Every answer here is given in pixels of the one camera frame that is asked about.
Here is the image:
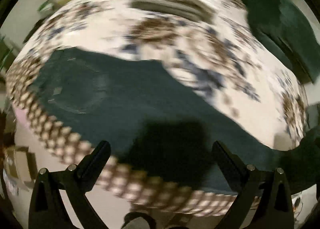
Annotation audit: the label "dark green folded clothes pile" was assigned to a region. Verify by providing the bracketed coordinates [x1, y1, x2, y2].
[242, 0, 319, 83]

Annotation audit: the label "cardboard box on floor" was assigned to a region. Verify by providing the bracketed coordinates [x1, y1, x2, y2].
[4, 146, 38, 191]

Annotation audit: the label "floral cream bed blanket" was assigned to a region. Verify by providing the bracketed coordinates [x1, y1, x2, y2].
[4, 0, 309, 217]

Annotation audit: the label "dark blue denim pants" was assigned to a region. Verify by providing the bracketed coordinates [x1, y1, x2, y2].
[29, 48, 319, 194]

